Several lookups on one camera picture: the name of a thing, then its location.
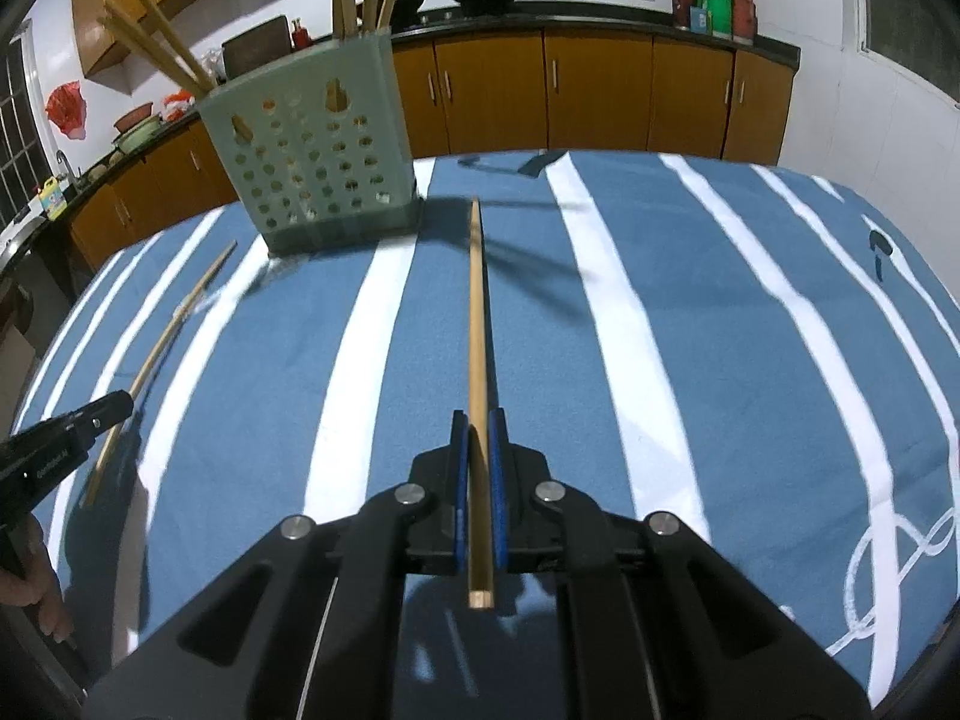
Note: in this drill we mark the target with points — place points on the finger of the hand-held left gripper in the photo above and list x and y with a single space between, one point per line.
97 416

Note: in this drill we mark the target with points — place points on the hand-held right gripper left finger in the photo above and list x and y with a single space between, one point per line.
459 495

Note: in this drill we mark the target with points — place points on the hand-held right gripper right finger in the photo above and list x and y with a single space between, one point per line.
498 495

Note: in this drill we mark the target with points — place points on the green perforated utensil holder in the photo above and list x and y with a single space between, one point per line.
394 150

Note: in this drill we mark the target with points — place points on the person's left hand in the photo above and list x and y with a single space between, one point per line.
49 592

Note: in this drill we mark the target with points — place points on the yellow detergent bottle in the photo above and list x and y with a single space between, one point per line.
53 199

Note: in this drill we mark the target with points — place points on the metal faucet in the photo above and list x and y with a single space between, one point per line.
66 165

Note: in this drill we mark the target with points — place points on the blue white striped tablecloth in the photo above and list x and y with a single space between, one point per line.
675 277

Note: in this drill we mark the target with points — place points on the green basin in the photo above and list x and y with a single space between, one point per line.
139 136

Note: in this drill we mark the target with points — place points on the barred window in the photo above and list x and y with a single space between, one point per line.
19 127

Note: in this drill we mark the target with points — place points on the red bowl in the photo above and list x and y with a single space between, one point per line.
133 118

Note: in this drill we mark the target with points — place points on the red hanging plastic bag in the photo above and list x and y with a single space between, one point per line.
66 111

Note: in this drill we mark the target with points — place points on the red white plastic bag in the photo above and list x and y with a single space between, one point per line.
180 105

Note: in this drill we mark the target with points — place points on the dark cutting board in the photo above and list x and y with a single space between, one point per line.
255 49

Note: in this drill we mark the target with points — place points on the wooden base cabinets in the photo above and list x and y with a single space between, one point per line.
600 90

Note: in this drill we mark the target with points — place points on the red bottle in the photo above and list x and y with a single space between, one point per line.
301 34

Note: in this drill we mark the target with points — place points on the black kitchen countertop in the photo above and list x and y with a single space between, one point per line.
600 19

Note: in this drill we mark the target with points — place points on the black open wok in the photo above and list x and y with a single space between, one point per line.
411 6

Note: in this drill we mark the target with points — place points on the large window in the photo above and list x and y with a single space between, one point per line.
915 7

